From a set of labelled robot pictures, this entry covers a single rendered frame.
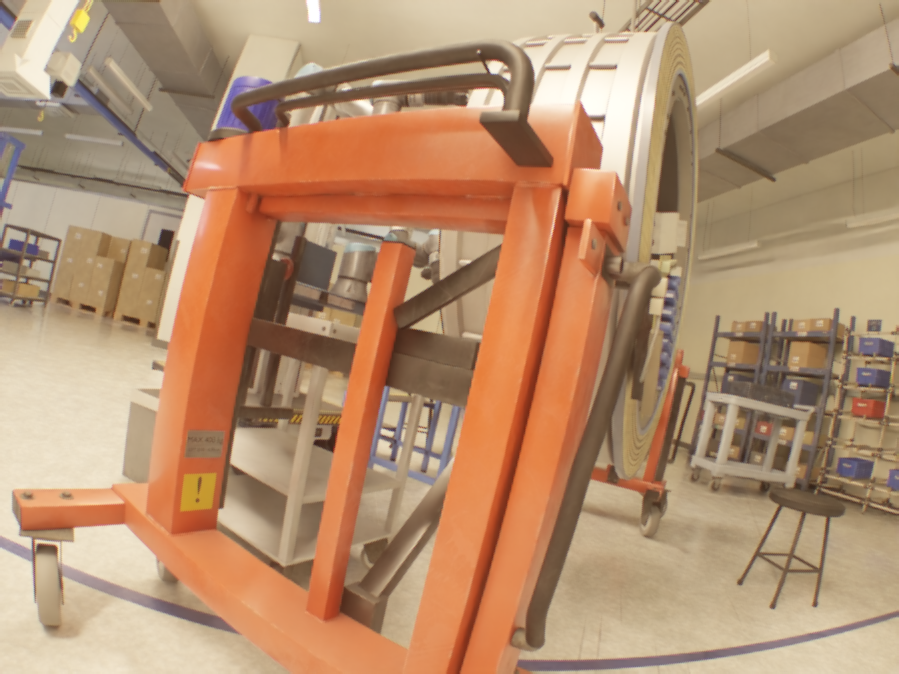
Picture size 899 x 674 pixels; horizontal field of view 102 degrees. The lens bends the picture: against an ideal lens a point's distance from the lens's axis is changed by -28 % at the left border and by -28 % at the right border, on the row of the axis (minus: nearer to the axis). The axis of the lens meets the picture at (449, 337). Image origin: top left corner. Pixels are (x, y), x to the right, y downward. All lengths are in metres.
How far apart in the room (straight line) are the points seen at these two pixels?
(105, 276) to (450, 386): 8.82
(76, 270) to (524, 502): 9.36
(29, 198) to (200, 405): 11.33
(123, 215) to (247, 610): 10.07
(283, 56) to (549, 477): 6.69
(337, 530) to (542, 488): 0.31
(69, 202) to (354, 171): 10.82
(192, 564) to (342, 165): 0.66
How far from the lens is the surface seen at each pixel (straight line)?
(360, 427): 0.67
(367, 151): 0.68
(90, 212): 11.03
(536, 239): 0.52
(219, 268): 0.86
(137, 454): 1.87
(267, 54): 7.02
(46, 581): 1.02
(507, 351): 0.50
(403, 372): 0.68
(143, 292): 8.92
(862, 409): 5.90
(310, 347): 0.79
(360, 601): 0.78
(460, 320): 1.21
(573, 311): 0.51
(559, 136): 0.55
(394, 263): 0.66
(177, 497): 0.92
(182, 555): 0.91
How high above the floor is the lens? 0.67
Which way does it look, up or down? 2 degrees up
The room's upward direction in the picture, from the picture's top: 13 degrees clockwise
